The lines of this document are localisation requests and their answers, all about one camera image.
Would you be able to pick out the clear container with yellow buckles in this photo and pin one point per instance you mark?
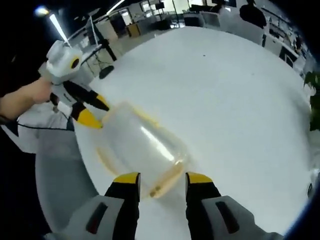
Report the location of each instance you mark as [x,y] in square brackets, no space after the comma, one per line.
[140,140]

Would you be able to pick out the white side desk black legs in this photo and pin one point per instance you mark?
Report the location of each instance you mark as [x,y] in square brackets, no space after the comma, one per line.
[110,51]

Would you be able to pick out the yellow wooden cabinet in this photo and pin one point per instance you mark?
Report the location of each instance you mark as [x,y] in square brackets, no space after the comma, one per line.
[133,30]

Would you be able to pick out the grey mesh office chair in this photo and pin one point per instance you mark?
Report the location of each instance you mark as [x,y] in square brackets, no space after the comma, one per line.
[60,175]

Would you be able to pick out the short ceiling light strip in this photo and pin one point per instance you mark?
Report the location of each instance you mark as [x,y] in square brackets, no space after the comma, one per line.
[58,27]

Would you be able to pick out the black round object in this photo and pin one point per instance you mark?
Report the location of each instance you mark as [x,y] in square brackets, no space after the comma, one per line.
[106,72]

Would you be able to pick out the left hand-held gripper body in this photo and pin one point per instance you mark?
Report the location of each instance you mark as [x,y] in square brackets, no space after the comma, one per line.
[62,67]

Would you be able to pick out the person's left hand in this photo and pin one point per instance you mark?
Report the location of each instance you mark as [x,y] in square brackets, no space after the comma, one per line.
[42,92]

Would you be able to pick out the green potted plant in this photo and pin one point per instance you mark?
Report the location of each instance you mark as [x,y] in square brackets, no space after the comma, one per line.
[313,100]

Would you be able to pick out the white office chair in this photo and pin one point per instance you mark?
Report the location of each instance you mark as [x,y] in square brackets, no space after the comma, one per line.
[211,18]

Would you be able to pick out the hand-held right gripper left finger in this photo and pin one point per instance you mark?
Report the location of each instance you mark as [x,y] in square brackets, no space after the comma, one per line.
[107,220]

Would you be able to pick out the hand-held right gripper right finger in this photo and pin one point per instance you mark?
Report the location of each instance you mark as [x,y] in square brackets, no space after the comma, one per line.
[212,220]

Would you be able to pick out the white chair with black trim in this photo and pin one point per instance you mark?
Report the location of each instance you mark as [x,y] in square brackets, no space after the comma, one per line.
[37,117]

